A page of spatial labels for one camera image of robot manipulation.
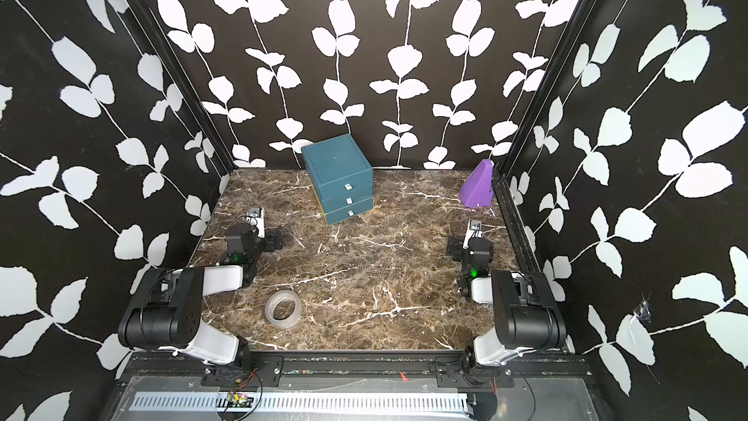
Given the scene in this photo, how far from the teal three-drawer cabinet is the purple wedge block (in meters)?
0.38

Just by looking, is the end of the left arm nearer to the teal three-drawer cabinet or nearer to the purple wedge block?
the teal three-drawer cabinet

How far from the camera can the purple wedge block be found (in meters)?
1.00

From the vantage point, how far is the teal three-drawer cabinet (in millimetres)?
901

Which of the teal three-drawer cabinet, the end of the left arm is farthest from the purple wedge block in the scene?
the end of the left arm
